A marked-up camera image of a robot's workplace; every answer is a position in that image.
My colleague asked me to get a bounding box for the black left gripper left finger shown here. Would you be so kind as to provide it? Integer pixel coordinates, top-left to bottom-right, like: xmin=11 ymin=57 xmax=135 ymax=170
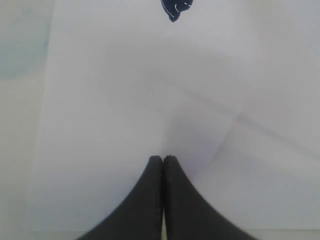
xmin=79 ymin=156 xmax=163 ymax=240

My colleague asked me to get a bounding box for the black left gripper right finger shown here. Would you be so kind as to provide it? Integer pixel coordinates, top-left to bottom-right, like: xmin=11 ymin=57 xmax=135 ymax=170
xmin=162 ymin=155 xmax=255 ymax=240

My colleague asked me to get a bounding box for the white paper sheet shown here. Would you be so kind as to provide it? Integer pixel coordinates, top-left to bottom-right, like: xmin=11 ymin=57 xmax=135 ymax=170
xmin=25 ymin=0 xmax=320 ymax=231

